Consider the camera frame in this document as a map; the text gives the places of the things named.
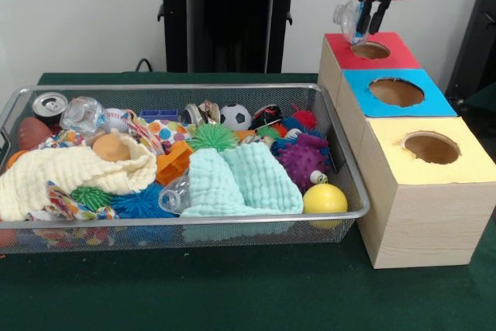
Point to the shallow metal mesh bin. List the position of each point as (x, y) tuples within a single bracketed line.
[(271, 92)]

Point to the wooden box with three holes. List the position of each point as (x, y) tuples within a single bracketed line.
[(422, 211)]

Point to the black chair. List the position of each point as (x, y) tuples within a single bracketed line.
[(478, 36)]

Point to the purple spiky ball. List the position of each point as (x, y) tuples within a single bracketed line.
[(302, 160)]

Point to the black and white soccer ball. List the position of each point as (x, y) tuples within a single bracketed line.
[(235, 117)]

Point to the yellow smooth ball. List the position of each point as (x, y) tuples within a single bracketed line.
[(324, 199)]

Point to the mint green cloth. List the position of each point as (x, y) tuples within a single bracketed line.
[(240, 183)]

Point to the orange plastic block toy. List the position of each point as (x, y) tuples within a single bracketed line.
[(172, 162)]

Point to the tan foam ball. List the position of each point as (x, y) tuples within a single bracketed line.
[(112, 147)]

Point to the dark green table cloth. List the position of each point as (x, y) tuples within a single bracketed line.
[(232, 292)]

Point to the silver topped drink can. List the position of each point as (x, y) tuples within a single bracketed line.
[(49, 104)]

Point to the cream yellow cloth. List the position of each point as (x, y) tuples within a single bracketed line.
[(58, 168)]

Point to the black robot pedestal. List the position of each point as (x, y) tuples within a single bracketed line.
[(232, 17)]

